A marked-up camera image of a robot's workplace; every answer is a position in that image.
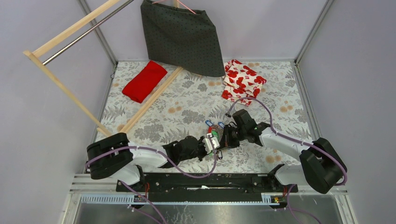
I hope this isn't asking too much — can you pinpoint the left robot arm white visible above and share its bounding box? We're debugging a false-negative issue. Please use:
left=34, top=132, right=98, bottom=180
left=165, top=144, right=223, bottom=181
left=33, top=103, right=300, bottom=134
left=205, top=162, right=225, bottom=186
left=85, top=133, right=219, bottom=192

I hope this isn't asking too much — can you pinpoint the red floral folded cloth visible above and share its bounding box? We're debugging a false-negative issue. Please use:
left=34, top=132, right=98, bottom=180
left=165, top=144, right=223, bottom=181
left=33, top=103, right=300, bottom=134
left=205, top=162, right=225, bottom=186
left=221, top=59, right=267, bottom=106

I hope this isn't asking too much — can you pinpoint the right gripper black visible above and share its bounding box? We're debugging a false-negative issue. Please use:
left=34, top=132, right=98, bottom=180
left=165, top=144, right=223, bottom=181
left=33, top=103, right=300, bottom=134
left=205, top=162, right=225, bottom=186
left=217, top=125, right=247, bottom=151

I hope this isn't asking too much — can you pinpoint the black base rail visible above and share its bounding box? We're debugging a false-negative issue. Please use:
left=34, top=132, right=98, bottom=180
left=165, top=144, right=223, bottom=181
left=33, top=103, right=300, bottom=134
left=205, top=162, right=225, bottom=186
left=131, top=173, right=298, bottom=203

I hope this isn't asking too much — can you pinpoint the dark dotted skirt hanging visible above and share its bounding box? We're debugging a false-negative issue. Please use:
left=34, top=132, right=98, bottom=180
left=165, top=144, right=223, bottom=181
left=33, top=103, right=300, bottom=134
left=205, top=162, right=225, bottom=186
left=140, top=0, right=225, bottom=77

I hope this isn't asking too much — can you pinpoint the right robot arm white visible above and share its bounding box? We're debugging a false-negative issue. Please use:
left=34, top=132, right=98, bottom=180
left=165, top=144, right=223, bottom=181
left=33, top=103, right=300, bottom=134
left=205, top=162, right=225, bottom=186
left=220, top=109, right=347, bottom=194

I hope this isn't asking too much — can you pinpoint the wooden drying rack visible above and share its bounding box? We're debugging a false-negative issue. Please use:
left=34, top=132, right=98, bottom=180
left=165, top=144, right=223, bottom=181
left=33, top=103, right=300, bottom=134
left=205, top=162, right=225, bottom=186
left=23, top=0, right=184, bottom=138

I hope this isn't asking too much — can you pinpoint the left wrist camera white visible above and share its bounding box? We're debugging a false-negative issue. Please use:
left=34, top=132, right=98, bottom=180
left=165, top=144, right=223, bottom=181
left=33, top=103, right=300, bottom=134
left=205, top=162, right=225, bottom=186
left=203, top=133, right=220, bottom=154

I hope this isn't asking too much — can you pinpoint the green key tag with key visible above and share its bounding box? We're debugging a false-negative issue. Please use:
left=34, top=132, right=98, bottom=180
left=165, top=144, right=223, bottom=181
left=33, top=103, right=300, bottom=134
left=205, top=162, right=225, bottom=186
left=216, top=149, right=223, bottom=160

